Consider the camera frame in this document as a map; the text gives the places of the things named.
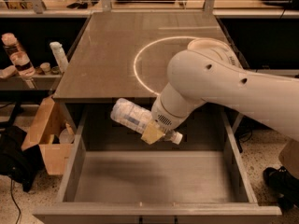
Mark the open grey top drawer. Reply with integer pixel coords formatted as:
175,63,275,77
34,104,281,224

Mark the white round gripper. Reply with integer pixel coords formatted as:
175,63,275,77
141,96,187,145

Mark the cardboard box on floor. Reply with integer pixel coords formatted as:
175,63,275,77
21,96,74,175

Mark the black bag on floor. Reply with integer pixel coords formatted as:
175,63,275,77
0,126,44,192

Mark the white spray bottle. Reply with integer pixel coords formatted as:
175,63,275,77
50,42,68,73

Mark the grey cabinet with drawer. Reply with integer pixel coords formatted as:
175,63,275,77
51,10,259,151

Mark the brown drink bottle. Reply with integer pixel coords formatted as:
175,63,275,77
1,33,36,77

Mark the small round jar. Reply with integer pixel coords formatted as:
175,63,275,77
40,63,51,75

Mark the black cable on floor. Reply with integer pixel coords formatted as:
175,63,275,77
9,177,22,224

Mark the white paper bowl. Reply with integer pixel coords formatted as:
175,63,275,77
187,37,231,51

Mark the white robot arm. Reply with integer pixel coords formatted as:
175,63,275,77
151,49,299,141

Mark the black shoe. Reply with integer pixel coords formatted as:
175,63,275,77
263,166,299,211

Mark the clear plastic water bottle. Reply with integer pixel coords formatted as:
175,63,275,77
110,98,183,145

